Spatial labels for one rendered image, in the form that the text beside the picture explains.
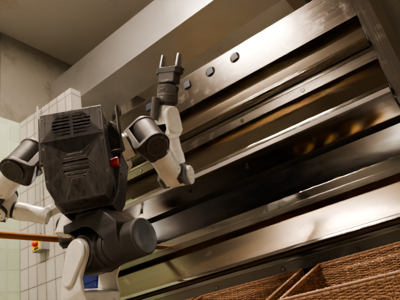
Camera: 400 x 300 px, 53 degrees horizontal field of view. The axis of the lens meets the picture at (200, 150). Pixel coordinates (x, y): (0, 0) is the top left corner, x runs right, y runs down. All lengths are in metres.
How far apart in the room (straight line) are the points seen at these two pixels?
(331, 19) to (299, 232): 1.04
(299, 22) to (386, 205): 1.02
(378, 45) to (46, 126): 1.45
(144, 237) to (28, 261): 2.09
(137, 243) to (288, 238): 0.90
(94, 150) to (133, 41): 3.93
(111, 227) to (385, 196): 1.12
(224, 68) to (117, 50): 3.10
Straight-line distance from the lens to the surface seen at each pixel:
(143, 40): 4.98
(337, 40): 2.11
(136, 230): 1.18
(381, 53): 2.00
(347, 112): 1.77
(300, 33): 2.19
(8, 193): 1.64
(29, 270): 3.21
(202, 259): 2.12
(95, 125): 1.29
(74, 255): 1.28
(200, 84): 2.38
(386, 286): 1.28
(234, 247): 2.03
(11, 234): 1.82
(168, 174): 1.52
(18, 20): 6.19
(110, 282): 1.39
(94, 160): 1.26
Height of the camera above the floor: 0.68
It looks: 25 degrees up
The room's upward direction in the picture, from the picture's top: 12 degrees counter-clockwise
